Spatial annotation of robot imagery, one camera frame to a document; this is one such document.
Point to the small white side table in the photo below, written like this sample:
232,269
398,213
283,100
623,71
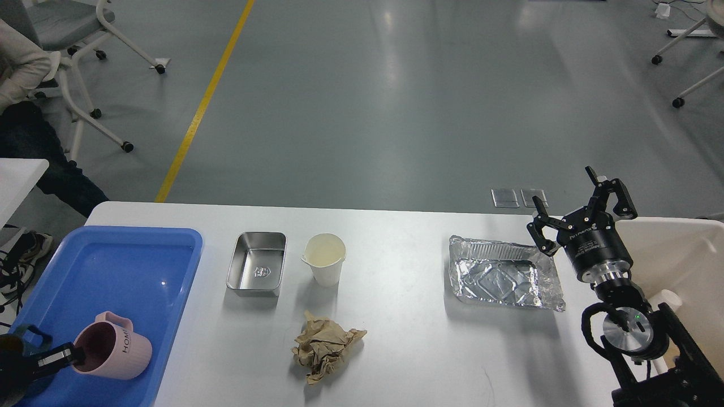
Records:
18,177

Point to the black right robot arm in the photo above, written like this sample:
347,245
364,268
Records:
654,358

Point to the white paper cup in bin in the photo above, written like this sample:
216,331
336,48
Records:
665,297

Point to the crumpled brown paper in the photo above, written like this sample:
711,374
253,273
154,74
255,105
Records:
323,346

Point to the stainless steel rectangular container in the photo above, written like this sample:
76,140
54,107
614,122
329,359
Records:
256,268

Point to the left floor socket plate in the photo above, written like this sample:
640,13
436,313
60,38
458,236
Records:
505,198

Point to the white plastic bin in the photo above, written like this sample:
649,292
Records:
684,256

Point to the seated person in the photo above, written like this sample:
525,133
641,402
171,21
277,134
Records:
25,134

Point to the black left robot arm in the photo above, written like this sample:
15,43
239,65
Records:
19,371

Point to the pink ceramic mug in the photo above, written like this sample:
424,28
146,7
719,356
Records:
112,348

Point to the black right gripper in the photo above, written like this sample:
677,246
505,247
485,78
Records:
593,245

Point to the grey office chair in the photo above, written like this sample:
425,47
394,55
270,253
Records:
68,30

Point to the aluminium foil tray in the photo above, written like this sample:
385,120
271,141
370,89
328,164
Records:
499,273

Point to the dark blue HOME mug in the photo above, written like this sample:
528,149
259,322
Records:
32,339

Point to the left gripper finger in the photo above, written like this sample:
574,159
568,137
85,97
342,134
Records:
51,361

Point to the blue plastic tray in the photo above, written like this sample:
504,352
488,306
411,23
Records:
141,273

